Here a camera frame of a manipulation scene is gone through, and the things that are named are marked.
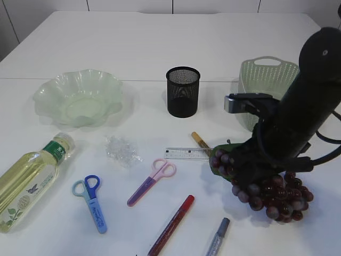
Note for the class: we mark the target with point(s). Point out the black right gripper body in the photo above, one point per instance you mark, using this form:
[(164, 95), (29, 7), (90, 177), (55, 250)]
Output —
[(249, 164)]

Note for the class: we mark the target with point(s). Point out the purple grape bunch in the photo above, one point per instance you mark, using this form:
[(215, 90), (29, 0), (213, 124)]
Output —
[(283, 197)]

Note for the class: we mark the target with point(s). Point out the clear plastic sheet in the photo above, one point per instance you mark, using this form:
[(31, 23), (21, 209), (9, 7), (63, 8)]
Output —
[(122, 151)]

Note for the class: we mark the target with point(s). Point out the blue scissors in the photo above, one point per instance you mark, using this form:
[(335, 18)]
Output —
[(82, 188)]

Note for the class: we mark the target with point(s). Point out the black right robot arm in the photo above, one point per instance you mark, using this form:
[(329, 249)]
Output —
[(285, 126)]

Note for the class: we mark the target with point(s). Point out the gold glitter pen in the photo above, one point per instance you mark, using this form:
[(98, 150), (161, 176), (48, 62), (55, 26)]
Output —
[(202, 144)]

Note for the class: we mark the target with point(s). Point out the clear plastic ruler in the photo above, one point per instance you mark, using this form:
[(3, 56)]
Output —
[(200, 154)]

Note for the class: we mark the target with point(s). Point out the blue glitter pen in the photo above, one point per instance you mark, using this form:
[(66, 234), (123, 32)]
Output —
[(218, 238)]

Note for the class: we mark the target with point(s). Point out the green plastic woven basket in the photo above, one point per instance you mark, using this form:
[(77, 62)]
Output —
[(269, 75)]

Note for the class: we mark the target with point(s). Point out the black mesh pen holder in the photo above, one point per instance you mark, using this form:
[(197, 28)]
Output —
[(182, 91)]

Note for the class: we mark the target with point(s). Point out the red glitter pen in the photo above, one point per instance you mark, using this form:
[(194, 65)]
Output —
[(171, 226)]

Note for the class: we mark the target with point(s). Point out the green wavy glass plate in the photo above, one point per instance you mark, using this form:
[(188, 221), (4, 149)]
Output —
[(79, 98)]

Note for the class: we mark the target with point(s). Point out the pink purple scissors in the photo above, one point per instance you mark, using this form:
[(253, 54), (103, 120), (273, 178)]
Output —
[(161, 168)]

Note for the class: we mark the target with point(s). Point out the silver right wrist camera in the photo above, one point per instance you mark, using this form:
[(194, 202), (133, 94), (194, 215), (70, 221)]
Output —
[(259, 104)]

